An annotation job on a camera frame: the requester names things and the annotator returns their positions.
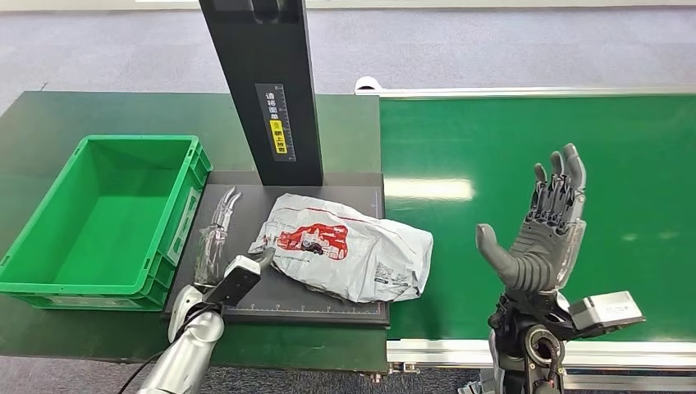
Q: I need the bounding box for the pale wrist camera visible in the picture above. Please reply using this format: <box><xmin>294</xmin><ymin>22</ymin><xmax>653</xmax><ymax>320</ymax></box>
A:
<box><xmin>203</xmin><ymin>254</ymin><xmax>263</xmax><ymax>309</ymax></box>
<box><xmin>567</xmin><ymin>290</ymin><xmax>647</xmax><ymax>333</ymax></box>

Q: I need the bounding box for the aluminium conveyor frame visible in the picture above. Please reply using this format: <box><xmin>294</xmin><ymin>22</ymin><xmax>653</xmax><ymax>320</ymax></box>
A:
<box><xmin>354</xmin><ymin>75</ymin><xmax>696</xmax><ymax>392</ymax></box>

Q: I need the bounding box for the yellow and grey column label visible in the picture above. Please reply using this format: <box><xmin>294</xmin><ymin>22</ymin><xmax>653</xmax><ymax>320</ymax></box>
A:
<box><xmin>254</xmin><ymin>82</ymin><xmax>298</xmax><ymax>163</ymax></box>

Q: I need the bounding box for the dark green table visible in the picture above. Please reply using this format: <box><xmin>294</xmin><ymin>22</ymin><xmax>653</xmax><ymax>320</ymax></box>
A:
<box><xmin>0</xmin><ymin>90</ymin><xmax>389</xmax><ymax>374</ymax></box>

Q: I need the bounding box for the green plastic crate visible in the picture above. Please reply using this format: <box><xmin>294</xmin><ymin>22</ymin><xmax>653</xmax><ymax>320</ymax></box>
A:
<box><xmin>0</xmin><ymin>134</ymin><xmax>213</xmax><ymax>313</ymax></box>

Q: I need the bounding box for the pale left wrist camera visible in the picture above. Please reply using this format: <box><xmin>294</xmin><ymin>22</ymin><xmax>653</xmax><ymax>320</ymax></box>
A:
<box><xmin>203</xmin><ymin>254</ymin><xmax>263</xmax><ymax>309</ymax></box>

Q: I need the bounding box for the green conveyor belt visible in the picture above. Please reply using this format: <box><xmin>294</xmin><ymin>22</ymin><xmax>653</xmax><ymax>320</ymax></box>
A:
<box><xmin>378</xmin><ymin>94</ymin><xmax>696</xmax><ymax>343</ymax></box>

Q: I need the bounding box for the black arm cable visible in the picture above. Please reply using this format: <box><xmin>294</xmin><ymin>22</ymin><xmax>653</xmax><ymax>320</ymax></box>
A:
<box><xmin>116</xmin><ymin>303</ymin><xmax>220</xmax><ymax>394</ymax></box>

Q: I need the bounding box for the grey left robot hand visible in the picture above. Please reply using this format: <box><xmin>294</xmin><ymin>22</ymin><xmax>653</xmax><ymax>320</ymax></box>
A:
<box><xmin>193</xmin><ymin>186</ymin><xmax>277</xmax><ymax>292</ymax></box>

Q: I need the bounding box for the black scanner base plate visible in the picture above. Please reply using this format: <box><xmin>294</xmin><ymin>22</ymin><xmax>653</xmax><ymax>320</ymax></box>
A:
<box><xmin>163</xmin><ymin>172</ymin><xmax>392</xmax><ymax>328</ymax></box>

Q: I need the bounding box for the grey plastic mailer package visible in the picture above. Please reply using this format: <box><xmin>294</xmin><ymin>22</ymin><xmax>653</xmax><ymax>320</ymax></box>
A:
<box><xmin>248</xmin><ymin>192</ymin><xmax>435</xmax><ymax>305</ymax></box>

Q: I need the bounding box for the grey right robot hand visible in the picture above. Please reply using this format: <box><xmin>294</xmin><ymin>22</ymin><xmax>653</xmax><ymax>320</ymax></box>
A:
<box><xmin>474</xmin><ymin>143</ymin><xmax>588</xmax><ymax>296</ymax></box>

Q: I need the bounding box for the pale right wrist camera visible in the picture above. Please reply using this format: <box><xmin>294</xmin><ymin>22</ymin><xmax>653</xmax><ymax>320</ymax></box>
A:
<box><xmin>567</xmin><ymin>290</ymin><xmax>647</xmax><ymax>333</ymax></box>

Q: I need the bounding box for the black scanner column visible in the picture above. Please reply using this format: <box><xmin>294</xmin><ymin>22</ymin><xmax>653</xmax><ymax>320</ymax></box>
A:
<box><xmin>198</xmin><ymin>0</ymin><xmax>325</xmax><ymax>188</ymax></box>

